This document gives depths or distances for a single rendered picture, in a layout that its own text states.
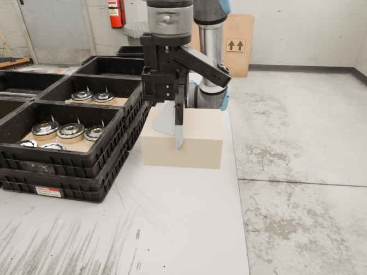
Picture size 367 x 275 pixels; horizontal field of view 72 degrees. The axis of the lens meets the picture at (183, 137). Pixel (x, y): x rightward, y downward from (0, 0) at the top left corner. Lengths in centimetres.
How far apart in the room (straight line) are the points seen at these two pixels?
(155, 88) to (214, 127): 14
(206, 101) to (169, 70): 63
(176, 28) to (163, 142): 21
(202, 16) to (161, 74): 47
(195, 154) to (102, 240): 48
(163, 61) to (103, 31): 384
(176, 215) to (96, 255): 27
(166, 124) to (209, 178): 58
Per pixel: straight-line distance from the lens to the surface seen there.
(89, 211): 96
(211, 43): 96
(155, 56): 47
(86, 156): 82
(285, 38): 419
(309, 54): 437
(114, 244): 86
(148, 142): 50
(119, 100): 133
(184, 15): 44
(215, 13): 90
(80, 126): 110
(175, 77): 46
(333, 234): 194
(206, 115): 56
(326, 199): 213
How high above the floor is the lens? 140
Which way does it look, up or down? 35 degrees down
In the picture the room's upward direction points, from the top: straight up
